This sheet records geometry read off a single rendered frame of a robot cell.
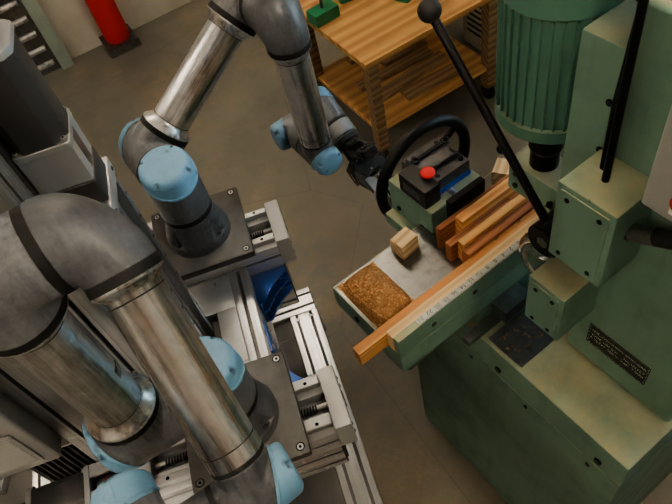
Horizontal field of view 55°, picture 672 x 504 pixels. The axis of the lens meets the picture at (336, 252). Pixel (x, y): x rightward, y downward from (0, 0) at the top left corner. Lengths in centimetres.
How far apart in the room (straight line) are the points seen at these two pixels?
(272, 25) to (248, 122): 178
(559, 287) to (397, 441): 115
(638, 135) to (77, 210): 66
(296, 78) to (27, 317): 83
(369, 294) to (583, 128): 48
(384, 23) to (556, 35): 167
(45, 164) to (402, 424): 142
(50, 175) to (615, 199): 78
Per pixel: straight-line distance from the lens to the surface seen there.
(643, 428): 125
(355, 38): 251
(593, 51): 90
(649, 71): 80
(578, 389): 126
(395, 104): 272
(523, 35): 95
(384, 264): 128
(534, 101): 100
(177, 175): 138
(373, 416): 211
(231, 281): 156
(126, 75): 373
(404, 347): 114
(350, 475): 181
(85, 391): 96
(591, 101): 94
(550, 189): 117
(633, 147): 87
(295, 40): 136
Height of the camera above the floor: 193
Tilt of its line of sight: 52 degrees down
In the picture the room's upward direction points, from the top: 16 degrees counter-clockwise
